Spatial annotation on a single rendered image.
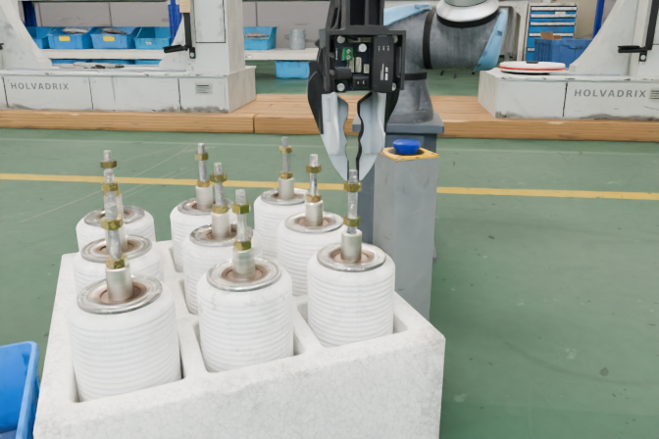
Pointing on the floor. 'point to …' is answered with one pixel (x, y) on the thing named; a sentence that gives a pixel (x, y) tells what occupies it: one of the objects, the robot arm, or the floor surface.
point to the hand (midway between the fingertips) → (351, 166)
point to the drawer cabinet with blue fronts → (549, 16)
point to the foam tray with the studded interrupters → (256, 384)
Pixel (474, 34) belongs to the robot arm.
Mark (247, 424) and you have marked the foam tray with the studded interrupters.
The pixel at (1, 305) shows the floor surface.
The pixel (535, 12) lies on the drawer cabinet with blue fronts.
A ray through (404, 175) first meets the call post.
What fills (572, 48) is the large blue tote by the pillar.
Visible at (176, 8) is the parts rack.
